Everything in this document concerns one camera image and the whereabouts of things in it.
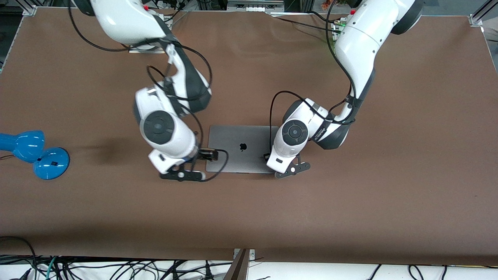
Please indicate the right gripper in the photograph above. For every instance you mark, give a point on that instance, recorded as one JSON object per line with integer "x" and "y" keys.
{"x": 204, "y": 154}

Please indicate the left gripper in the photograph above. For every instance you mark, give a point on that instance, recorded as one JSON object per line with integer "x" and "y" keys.
{"x": 267, "y": 156}

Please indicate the grey laptop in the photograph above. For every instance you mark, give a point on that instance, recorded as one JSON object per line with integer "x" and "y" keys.
{"x": 233, "y": 136}

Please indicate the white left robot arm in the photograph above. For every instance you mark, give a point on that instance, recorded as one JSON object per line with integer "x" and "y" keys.
{"x": 295, "y": 132}

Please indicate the brown table cover sheet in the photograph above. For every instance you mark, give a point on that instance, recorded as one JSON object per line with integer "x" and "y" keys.
{"x": 350, "y": 202}

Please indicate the brown beam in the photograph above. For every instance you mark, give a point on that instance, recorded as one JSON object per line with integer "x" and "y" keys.
{"x": 238, "y": 270}

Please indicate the blue desk lamp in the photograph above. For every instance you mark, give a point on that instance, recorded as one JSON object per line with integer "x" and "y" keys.
{"x": 27, "y": 146}

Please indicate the small metal bracket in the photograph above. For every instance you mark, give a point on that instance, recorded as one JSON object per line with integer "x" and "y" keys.
{"x": 252, "y": 254}

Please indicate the aluminium frame corner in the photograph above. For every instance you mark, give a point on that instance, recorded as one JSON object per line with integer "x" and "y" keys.
{"x": 480, "y": 16}
{"x": 29, "y": 7}

